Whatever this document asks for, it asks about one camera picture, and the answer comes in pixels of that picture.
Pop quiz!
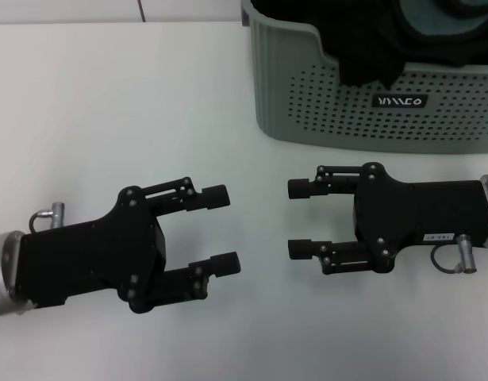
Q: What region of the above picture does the right gripper connector cable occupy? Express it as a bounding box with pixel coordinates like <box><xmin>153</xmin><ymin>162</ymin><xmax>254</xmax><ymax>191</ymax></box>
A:
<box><xmin>430</xmin><ymin>233</ymin><xmax>480</xmax><ymax>275</ymax></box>

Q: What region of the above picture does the grey-green perforated storage box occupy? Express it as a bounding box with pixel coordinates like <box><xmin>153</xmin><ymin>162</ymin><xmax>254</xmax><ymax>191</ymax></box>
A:
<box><xmin>240</xmin><ymin>0</ymin><xmax>488</xmax><ymax>156</ymax></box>

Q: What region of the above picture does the gripper connector cable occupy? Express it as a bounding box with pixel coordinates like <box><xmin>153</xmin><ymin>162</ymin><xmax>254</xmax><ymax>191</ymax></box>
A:
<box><xmin>29</xmin><ymin>201</ymin><xmax>67</xmax><ymax>233</ymax></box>
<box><xmin>430</xmin><ymin>233</ymin><xmax>480</xmax><ymax>275</ymax></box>

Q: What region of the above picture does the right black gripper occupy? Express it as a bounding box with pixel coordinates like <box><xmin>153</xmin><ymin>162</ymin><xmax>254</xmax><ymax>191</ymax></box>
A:
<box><xmin>287</xmin><ymin>161</ymin><xmax>488</xmax><ymax>276</ymax></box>

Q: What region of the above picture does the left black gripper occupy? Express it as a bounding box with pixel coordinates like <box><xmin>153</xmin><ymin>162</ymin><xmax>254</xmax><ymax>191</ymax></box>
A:
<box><xmin>19</xmin><ymin>185</ymin><xmax>167</xmax><ymax>315</ymax></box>

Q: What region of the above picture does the teal towel with black trim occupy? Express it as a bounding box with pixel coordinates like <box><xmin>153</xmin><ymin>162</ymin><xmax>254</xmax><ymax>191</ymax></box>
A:
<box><xmin>396</xmin><ymin>0</ymin><xmax>488</xmax><ymax>40</ymax></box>

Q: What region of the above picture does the left gripper connector cable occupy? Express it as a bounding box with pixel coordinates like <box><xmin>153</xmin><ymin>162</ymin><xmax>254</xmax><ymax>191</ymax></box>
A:
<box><xmin>29</xmin><ymin>201</ymin><xmax>67</xmax><ymax>233</ymax></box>

